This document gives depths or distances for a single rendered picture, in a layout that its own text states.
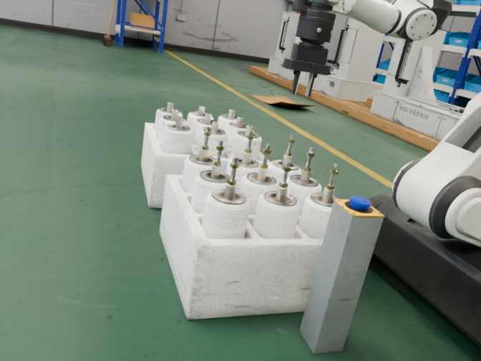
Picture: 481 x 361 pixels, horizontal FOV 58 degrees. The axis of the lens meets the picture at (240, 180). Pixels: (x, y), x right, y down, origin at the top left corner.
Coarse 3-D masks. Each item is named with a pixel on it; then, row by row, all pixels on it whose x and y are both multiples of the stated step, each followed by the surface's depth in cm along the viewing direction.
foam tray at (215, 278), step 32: (160, 224) 124; (192, 224) 94; (192, 256) 90; (224, 256) 89; (256, 256) 91; (288, 256) 94; (192, 288) 89; (224, 288) 92; (256, 288) 94; (288, 288) 97
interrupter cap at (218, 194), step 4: (224, 188) 96; (212, 192) 93; (216, 192) 94; (220, 192) 94; (224, 192) 94; (236, 192) 96; (212, 196) 92; (216, 196) 91; (220, 196) 92; (236, 196) 94; (240, 196) 94; (244, 196) 94; (216, 200) 90; (220, 200) 90; (224, 200) 90; (228, 200) 91; (232, 200) 92; (236, 200) 92; (240, 200) 92; (244, 200) 92; (232, 204) 89; (236, 204) 90
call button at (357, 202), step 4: (352, 196) 83; (356, 196) 83; (360, 196) 84; (352, 200) 81; (356, 200) 81; (360, 200) 82; (364, 200) 82; (368, 200) 82; (352, 204) 81; (356, 204) 80; (360, 204) 80; (364, 204) 80; (368, 204) 80; (356, 208) 81; (360, 208) 81; (364, 208) 81
